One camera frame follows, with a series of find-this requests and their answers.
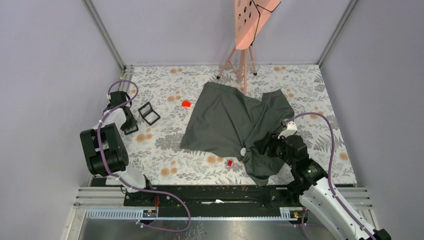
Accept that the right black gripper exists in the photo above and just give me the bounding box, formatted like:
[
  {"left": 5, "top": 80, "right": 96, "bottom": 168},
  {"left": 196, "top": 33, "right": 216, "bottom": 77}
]
[{"left": 253, "top": 131, "right": 295, "bottom": 168}]

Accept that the round brooch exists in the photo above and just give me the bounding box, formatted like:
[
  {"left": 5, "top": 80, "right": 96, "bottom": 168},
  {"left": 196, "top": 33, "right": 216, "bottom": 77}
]
[{"left": 240, "top": 147, "right": 247, "bottom": 157}]

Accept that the dark grey t-shirt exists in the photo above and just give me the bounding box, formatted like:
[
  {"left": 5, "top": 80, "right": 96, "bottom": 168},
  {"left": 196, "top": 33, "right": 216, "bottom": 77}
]
[{"left": 180, "top": 82, "right": 295, "bottom": 187}]

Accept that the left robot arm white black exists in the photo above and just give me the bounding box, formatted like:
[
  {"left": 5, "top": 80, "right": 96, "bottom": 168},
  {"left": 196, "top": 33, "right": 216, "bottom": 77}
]
[{"left": 80, "top": 91, "right": 155, "bottom": 206}]

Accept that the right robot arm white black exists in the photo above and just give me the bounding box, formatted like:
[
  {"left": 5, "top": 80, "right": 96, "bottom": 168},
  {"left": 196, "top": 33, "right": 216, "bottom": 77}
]
[{"left": 254, "top": 133, "right": 391, "bottom": 240}]

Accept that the red house-shaped toy block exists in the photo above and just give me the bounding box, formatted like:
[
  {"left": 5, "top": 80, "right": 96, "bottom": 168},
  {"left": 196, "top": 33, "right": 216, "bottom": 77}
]
[{"left": 181, "top": 100, "right": 192, "bottom": 108}]

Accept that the pink music stand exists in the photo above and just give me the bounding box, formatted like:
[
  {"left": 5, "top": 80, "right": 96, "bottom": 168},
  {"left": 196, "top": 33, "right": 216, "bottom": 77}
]
[{"left": 216, "top": 0, "right": 281, "bottom": 95}]

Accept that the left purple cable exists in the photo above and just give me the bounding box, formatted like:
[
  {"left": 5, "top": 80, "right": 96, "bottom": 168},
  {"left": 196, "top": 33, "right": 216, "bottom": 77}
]
[{"left": 96, "top": 79, "right": 192, "bottom": 233}]

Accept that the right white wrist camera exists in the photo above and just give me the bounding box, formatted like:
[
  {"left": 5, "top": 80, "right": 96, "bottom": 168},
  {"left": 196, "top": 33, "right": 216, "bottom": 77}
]
[{"left": 278, "top": 121, "right": 298, "bottom": 139}]

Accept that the black frame display box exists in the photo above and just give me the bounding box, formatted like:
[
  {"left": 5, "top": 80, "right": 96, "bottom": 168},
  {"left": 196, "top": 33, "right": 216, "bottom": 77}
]
[
  {"left": 138, "top": 102, "right": 161, "bottom": 126},
  {"left": 122, "top": 124, "right": 139, "bottom": 135}
]

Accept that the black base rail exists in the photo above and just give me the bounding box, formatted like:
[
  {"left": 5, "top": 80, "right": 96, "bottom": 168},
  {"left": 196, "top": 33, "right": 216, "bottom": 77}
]
[{"left": 123, "top": 185, "right": 306, "bottom": 220}]

